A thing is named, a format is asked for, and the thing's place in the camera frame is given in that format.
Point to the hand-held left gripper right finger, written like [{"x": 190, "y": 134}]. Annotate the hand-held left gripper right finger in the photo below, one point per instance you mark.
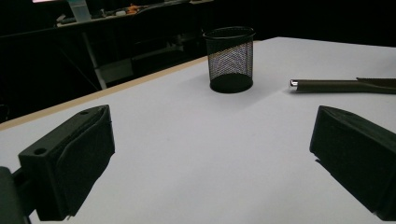
[{"x": 358, "y": 152}]

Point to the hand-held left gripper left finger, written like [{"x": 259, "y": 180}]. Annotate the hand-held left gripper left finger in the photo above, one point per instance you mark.
[{"x": 62, "y": 168}]

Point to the dark pen with silver tip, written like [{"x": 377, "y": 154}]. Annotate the dark pen with silver tip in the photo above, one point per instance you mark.
[{"x": 330, "y": 86}]

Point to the black mesh pen holder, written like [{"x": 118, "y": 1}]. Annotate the black mesh pen holder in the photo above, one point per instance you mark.
[{"x": 231, "y": 83}]

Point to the grey panel under desk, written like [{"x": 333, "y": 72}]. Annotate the grey panel under desk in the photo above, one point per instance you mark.
[{"x": 116, "y": 71}]

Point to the white metal desk leg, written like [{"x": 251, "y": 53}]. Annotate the white metal desk leg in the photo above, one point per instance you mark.
[{"x": 93, "y": 59}]

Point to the translucent plastic container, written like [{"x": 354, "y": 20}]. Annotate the translucent plastic container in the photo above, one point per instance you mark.
[{"x": 79, "y": 11}]

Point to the orange item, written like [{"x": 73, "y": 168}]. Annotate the orange item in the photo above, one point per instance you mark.
[{"x": 132, "y": 9}]

